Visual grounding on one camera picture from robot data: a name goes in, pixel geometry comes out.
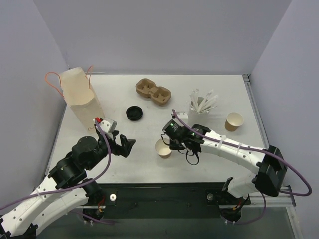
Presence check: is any brown paper coffee cup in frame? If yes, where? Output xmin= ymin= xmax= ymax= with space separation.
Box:
xmin=224 ymin=112 xmax=244 ymax=132
xmin=155 ymin=138 xmax=172 ymax=158

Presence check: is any brown pulp cup carrier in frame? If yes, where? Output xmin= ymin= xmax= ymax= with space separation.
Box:
xmin=135 ymin=78 xmax=171 ymax=106

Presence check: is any beige paper takeout bag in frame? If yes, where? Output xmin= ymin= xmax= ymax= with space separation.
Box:
xmin=44 ymin=65 xmax=108 ymax=136

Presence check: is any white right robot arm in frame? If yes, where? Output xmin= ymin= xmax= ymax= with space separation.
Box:
xmin=162 ymin=120 xmax=287 ymax=203

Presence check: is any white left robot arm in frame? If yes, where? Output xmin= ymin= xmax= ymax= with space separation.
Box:
xmin=0 ymin=130 xmax=136 ymax=239

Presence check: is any black plastic cup lid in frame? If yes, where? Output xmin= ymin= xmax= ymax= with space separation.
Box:
xmin=126 ymin=106 xmax=143 ymax=121

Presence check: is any white cylindrical straw holder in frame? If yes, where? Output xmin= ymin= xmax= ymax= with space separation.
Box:
xmin=187 ymin=103 xmax=210 ymax=127

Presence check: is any white wrapped straw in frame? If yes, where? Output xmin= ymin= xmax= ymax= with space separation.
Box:
xmin=190 ymin=89 xmax=199 ymax=112
xmin=204 ymin=89 xmax=215 ymax=103
xmin=198 ymin=95 xmax=218 ymax=112
xmin=199 ymin=103 xmax=217 ymax=114

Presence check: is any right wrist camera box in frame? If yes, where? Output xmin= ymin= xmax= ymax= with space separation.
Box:
xmin=171 ymin=109 xmax=188 ymax=121

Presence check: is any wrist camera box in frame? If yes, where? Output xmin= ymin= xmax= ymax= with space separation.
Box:
xmin=171 ymin=109 xmax=188 ymax=121
xmin=93 ymin=117 xmax=117 ymax=135

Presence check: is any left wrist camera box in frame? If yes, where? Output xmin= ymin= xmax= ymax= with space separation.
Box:
xmin=93 ymin=117 xmax=117 ymax=135

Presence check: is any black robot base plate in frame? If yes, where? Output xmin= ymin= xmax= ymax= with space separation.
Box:
xmin=82 ymin=183 xmax=252 ymax=225

